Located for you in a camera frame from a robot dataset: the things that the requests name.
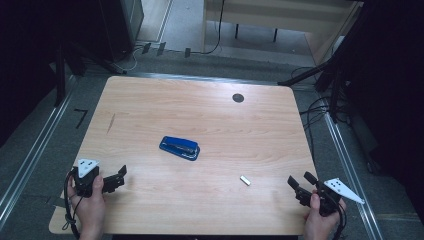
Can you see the light wooden bench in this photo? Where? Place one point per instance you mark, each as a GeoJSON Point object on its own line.
{"type": "Point", "coordinates": [283, 16]}

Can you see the blue stapler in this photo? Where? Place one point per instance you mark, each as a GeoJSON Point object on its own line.
{"type": "Point", "coordinates": [180, 148]}

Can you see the black angled floor tape mark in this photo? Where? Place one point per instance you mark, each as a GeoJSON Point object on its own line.
{"type": "Point", "coordinates": [81, 117]}

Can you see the dark curtain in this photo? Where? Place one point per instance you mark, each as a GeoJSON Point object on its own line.
{"type": "Point", "coordinates": [393, 83]}
{"type": "Point", "coordinates": [26, 50]}

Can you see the black cabinet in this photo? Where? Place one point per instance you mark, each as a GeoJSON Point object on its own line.
{"type": "Point", "coordinates": [121, 26]}

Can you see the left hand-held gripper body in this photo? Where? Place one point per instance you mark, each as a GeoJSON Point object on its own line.
{"type": "Point", "coordinates": [85, 181]}

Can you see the dark round table grommet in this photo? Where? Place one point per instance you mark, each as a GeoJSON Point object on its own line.
{"type": "Point", "coordinates": [238, 98]}

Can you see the person's right hand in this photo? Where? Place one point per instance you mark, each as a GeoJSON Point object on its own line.
{"type": "Point", "coordinates": [320, 225]}

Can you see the person's left hand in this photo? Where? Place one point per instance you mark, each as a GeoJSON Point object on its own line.
{"type": "Point", "coordinates": [90, 210]}

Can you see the metal floor rail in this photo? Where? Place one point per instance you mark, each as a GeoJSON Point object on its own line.
{"type": "Point", "coordinates": [350, 173]}
{"type": "Point", "coordinates": [36, 153]}

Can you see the black floor tape strip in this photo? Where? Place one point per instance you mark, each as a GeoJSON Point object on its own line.
{"type": "Point", "coordinates": [146, 48]}
{"type": "Point", "coordinates": [187, 52]}
{"type": "Point", "coordinates": [161, 48]}

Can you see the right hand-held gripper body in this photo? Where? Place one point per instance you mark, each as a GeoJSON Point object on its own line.
{"type": "Point", "coordinates": [330, 196]}

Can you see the grey tape piece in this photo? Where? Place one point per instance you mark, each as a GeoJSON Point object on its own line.
{"type": "Point", "coordinates": [58, 201]}

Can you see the black metal stand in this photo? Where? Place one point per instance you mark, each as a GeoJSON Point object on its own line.
{"type": "Point", "coordinates": [60, 76]}
{"type": "Point", "coordinates": [320, 70]}

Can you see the silver staple strip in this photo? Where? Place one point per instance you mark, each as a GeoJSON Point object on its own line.
{"type": "Point", "coordinates": [245, 180]}

